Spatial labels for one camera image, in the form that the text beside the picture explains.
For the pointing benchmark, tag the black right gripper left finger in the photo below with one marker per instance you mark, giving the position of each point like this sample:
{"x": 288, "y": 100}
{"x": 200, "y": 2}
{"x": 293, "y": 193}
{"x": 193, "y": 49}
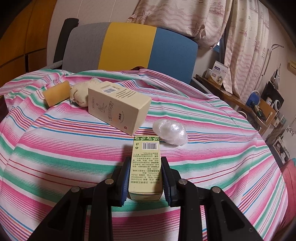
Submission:
{"x": 114, "y": 190}

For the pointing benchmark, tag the black rolled mat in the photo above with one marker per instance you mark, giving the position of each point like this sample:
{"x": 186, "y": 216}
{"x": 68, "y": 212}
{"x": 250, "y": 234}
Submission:
{"x": 68, "y": 25}

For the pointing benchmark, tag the wooden wardrobe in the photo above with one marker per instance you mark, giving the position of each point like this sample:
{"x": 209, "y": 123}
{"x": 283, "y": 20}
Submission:
{"x": 24, "y": 43}

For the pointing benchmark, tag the white box on shelf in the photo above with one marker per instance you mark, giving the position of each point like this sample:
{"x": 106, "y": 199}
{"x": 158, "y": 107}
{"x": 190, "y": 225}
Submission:
{"x": 218, "y": 73}

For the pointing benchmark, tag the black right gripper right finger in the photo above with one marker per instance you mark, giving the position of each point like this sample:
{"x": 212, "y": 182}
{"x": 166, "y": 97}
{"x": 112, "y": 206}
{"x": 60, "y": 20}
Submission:
{"x": 178, "y": 192}

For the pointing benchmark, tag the large beige carton box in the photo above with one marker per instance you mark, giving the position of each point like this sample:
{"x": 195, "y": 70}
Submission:
{"x": 122, "y": 108}

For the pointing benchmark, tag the wooden side shelf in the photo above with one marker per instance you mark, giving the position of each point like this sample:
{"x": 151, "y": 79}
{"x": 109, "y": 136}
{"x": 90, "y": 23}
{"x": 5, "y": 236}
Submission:
{"x": 267, "y": 110}

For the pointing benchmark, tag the grey yellow blue chair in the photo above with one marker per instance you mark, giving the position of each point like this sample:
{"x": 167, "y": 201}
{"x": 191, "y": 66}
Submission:
{"x": 125, "y": 46}

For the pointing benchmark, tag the small green beige carton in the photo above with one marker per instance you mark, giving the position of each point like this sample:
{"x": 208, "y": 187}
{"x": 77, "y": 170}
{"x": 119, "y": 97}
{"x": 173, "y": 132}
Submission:
{"x": 145, "y": 177}

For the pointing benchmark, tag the yellow sponge block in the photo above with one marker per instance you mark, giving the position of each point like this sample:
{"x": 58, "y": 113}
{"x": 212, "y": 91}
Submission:
{"x": 57, "y": 93}

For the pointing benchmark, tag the blue white fan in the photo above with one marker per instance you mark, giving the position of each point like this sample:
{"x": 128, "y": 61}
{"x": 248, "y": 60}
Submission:
{"x": 253, "y": 99}

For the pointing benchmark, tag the cream knitted sock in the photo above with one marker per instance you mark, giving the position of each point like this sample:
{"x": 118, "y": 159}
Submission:
{"x": 79, "y": 91}

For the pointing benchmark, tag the clear plastic ball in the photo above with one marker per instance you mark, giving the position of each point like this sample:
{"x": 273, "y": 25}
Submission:
{"x": 170, "y": 131}

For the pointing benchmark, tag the striped pink green tablecloth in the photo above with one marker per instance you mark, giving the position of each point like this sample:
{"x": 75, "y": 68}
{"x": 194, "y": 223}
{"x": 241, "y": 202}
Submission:
{"x": 47, "y": 150}

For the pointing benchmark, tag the pink patterned curtain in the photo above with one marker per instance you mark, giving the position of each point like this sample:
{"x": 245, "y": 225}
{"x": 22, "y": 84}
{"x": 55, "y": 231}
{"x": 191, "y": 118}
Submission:
{"x": 244, "y": 24}

